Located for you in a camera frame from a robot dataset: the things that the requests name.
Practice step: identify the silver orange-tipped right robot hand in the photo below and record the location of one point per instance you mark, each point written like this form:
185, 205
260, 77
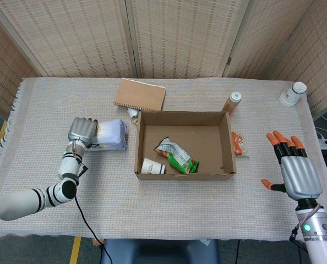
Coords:
301, 178

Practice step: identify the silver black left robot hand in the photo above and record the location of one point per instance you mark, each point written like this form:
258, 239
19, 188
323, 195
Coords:
82, 129

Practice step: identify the lavender tissue pack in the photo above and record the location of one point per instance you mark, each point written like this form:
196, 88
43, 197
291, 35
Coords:
112, 134

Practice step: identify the white paper cup blue print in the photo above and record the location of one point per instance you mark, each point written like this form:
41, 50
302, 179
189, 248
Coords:
151, 166

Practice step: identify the green silver snack bag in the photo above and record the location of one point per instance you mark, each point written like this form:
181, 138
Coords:
177, 156

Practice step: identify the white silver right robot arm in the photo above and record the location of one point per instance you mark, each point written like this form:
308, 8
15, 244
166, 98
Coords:
320, 242

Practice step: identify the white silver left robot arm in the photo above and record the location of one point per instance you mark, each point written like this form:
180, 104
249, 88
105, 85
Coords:
23, 202

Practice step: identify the orange snack packet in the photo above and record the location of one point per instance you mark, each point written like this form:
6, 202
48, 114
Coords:
237, 143

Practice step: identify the open cardboard box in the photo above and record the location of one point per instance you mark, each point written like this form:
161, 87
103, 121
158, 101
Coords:
226, 143

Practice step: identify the small white crumpled packet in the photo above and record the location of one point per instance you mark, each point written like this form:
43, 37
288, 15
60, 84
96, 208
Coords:
132, 113

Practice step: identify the brown spiral notebook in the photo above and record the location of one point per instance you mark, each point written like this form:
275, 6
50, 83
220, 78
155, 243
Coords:
140, 93

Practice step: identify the upturned stacked white paper cups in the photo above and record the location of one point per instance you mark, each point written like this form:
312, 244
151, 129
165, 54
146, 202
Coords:
291, 94

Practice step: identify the woven folding screen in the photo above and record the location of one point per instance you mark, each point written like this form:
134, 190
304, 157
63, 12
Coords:
78, 35

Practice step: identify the brown drink bottle white cap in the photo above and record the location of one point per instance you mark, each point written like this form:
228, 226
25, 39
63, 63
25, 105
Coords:
232, 103

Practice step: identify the beige woven tablecloth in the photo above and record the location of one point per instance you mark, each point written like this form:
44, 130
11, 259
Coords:
166, 209

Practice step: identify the dark blue chair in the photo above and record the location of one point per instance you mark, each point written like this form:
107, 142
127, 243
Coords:
158, 253

